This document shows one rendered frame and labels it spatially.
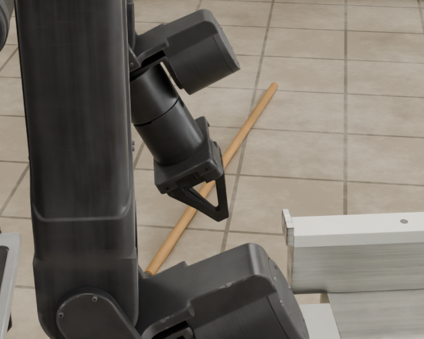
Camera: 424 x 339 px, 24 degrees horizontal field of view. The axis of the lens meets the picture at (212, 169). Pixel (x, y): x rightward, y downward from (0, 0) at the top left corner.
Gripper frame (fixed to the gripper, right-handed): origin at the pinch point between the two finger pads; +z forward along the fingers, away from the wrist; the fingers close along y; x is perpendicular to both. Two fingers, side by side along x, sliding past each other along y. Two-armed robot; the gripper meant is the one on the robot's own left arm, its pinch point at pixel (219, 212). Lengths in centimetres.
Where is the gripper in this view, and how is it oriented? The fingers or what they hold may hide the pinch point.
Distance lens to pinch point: 107.8
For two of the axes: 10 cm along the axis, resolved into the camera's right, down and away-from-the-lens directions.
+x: -8.8, 4.3, 1.7
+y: -0.7, -4.8, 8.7
